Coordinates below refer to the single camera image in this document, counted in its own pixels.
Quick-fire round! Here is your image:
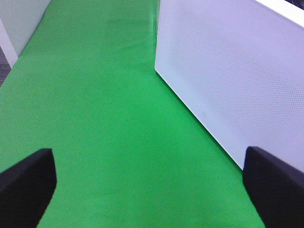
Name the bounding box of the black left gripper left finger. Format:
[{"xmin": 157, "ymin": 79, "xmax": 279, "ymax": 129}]
[{"xmin": 0, "ymin": 148, "xmax": 57, "ymax": 228}]

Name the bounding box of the green table cloth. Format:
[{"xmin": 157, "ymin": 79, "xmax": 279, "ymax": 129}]
[{"xmin": 0, "ymin": 0, "xmax": 263, "ymax": 228}]

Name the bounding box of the white microwave oven body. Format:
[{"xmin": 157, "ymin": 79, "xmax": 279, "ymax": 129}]
[{"xmin": 154, "ymin": 0, "xmax": 304, "ymax": 171}]

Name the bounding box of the white partition panel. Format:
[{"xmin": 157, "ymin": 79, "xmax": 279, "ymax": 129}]
[{"xmin": 0, "ymin": 0, "xmax": 51, "ymax": 67}]

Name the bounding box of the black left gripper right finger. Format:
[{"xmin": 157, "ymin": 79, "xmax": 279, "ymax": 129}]
[{"xmin": 242, "ymin": 146, "xmax": 304, "ymax": 228}]

